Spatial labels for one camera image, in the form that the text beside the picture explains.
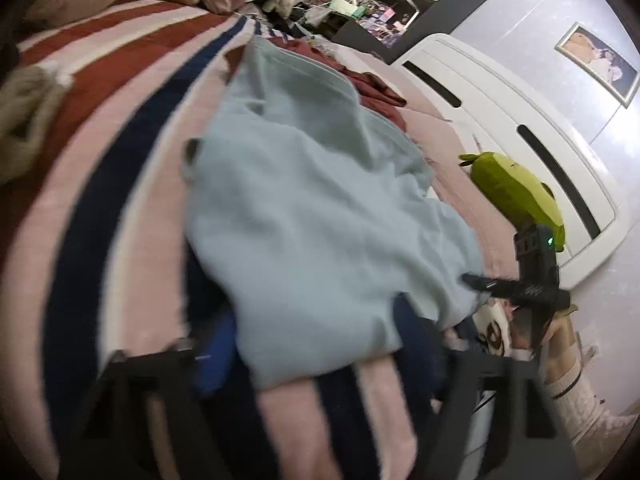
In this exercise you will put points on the dark red garment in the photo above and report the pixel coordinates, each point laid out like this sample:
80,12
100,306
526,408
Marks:
375,87

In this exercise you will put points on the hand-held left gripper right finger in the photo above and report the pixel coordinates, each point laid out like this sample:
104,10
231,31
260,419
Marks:
417,332

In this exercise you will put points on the person's right hand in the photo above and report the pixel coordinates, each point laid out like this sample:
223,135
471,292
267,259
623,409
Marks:
521,327

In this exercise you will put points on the light blue shirt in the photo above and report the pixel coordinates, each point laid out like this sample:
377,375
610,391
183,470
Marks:
310,210

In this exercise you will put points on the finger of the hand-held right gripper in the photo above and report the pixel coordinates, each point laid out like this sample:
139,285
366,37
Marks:
485,283

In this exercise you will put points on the person's right forearm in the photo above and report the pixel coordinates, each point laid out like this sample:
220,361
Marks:
575,390

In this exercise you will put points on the mint green pouch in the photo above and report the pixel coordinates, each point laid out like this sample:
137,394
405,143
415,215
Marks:
347,7

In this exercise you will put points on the striped blanket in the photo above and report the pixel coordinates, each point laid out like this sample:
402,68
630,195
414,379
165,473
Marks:
125,160

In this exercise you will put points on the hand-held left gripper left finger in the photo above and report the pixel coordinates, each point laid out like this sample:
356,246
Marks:
215,355

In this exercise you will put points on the beige knit cloth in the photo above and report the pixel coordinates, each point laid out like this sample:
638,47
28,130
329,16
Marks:
25,120

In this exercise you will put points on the green plush toy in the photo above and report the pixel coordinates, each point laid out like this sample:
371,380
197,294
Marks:
510,185

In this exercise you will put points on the white headboard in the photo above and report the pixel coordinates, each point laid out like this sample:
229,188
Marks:
500,85

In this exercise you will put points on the framed wall picture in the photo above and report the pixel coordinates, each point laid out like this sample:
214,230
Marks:
597,60

